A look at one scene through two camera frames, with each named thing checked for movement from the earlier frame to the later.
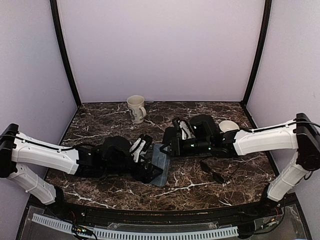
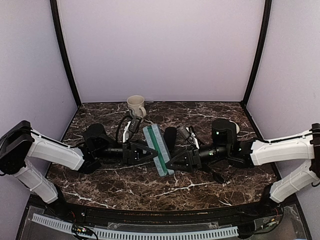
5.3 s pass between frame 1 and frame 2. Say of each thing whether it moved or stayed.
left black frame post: stayed
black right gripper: moved
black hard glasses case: stayed
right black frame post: stayed
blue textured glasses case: moved
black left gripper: moved
